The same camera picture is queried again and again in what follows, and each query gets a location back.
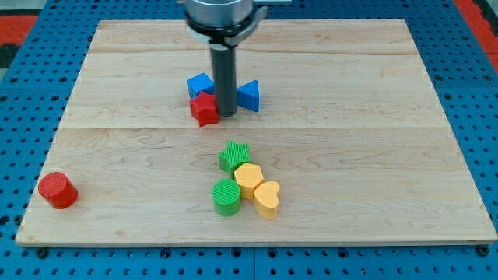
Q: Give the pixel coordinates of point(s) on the wooden board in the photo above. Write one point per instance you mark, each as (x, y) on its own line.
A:
(350, 127)

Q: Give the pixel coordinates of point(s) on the green star block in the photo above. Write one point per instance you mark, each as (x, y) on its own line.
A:
(233, 156)

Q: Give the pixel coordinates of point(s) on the red cylinder block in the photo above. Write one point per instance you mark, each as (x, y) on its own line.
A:
(58, 190)

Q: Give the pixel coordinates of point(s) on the yellow hexagon block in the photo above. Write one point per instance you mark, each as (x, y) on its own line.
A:
(248, 176)

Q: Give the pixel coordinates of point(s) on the red star block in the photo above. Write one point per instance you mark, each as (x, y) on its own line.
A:
(204, 109)

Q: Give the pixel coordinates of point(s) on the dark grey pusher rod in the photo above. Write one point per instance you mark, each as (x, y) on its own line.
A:
(225, 80)

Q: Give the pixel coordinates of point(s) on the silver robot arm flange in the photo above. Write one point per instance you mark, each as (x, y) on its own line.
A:
(223, 24)

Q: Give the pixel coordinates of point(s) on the blue cube block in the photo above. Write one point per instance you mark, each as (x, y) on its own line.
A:
(199, 83)

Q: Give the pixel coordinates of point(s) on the green cylinder block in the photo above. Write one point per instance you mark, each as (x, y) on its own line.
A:
(226, 197)

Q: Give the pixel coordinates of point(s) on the blue triangle block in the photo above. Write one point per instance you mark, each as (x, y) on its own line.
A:
(248, 96)

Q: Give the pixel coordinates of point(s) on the yellow heart block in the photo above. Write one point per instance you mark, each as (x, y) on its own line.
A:
(266, 199)

